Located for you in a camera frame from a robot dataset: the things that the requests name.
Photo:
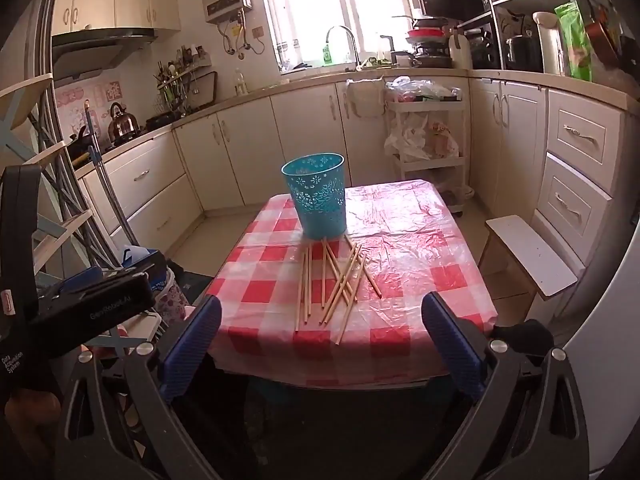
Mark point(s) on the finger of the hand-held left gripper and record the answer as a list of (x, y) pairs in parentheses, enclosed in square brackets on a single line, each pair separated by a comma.
[(82, 279)]

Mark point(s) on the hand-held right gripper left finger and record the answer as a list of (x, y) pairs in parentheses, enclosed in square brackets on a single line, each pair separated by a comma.
[(190, 347)]

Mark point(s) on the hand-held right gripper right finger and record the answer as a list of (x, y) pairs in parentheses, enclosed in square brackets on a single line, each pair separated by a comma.
[(452, 347)]

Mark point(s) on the pile of wooden chopsticks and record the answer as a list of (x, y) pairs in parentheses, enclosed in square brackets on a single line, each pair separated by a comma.
[(345, 280)]

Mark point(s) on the teal plastic basket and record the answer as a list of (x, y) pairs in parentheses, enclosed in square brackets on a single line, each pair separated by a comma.
[(315, 200)]

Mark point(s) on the floral printed bin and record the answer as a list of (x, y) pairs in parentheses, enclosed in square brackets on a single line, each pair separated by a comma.
[(172, 300)]

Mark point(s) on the red checked tablecloth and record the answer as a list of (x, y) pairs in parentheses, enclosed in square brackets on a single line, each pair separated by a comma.
[(425, 240)]

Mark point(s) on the white wooden stool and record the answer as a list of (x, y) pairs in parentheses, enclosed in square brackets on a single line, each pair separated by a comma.
[(530, 255)]

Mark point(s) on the black wok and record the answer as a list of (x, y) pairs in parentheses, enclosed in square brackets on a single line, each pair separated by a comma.
[(82, 147)]

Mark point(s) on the white appliance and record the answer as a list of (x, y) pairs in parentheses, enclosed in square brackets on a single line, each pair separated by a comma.
[(610, 360)]

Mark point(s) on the metal kettle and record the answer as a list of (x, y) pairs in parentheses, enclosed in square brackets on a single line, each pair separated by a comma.
[(122, 125)]

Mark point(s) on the folding shelf rack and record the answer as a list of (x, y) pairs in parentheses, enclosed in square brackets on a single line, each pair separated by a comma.
[(25, 95)]

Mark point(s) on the cream drawer unit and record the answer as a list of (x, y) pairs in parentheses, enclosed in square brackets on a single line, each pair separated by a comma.
[(580, 195)]

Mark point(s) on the cream double-door cabinet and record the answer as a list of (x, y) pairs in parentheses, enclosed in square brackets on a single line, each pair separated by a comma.
[(520, 150)]

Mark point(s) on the white plastic bag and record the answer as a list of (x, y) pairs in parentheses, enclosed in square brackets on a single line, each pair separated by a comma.
[(410, 140)]

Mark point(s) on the kitchen utensil rack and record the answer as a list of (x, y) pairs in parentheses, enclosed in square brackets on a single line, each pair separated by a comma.
[(175, 80)]

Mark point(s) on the grey tray with dark rim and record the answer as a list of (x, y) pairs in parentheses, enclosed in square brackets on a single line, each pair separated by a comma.
[(202, 90)]

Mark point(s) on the grey range hood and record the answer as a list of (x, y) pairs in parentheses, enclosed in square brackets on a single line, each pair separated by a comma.
[(95, 47)]

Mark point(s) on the white trolley cart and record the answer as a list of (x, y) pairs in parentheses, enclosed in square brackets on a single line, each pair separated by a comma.
[(425, 106)]

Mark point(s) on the cream base cabinets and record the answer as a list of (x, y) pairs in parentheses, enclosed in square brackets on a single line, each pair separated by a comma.
[(300, 125)]

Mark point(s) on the clear plastic bottle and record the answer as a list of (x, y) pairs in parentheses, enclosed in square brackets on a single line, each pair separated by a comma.
[(241, 85)]

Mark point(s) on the clear plastic bag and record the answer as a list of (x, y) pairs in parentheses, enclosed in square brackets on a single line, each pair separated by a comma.
[(420, 87)]

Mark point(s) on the black toaster oven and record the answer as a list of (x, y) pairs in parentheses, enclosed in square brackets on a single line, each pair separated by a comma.
[(482, 47)]

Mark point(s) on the black cooking pot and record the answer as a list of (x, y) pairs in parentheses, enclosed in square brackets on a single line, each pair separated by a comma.
[(522, 52)]

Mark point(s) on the stack of pots and pans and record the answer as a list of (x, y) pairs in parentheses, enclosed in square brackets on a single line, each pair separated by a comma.
[(427, 40)]

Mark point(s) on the black tap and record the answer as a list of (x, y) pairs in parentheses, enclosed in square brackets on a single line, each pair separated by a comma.
[(387, 45)]

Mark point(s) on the chrome faucet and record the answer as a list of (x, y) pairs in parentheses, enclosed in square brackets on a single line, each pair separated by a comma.
[(356, 52)]

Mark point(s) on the green dish soap bottle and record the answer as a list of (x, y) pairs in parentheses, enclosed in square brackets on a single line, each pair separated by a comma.
[(328, 56)]

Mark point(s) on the white thermos jug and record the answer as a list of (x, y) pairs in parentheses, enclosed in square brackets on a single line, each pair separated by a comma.
[(550, 45)]

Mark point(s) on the green packet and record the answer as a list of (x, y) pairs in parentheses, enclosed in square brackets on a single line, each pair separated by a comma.
[(575, 40)]

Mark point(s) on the red pan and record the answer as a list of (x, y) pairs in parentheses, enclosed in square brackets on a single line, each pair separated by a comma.
[(600, 37)]

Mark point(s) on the black flat tray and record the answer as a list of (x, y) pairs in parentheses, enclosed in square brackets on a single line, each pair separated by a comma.
[(440, 2)]

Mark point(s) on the kitchen window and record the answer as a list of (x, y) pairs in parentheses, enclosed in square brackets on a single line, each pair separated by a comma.
[(310, 5)]

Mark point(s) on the pink wall stickers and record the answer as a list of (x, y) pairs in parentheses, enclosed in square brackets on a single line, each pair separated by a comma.
[(72, 110)]

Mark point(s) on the cream wall cabinets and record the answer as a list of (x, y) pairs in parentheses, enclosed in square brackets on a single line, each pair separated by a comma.
[(130, 0)]

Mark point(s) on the beige wall socket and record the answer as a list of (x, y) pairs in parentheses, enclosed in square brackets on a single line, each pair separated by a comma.
[(257, 33)]

